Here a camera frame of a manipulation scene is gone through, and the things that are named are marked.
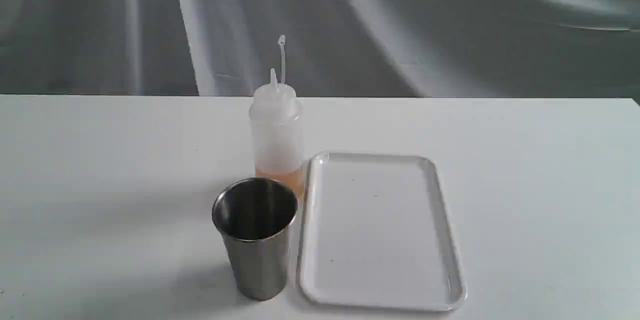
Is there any translucent plastic squeeze bottle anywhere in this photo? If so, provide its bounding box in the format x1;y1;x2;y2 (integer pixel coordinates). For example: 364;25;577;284
248;35;306;197

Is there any stainless steel cup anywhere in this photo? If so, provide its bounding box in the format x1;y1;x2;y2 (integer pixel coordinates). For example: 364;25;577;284
211;177;298;301

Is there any white rectangular plastic tray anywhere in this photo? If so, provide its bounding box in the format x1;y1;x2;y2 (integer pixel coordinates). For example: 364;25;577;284
297;152;467;313

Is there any grey fabric backdrop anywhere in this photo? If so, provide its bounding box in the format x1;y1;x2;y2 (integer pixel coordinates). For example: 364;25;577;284
0;0;640;99

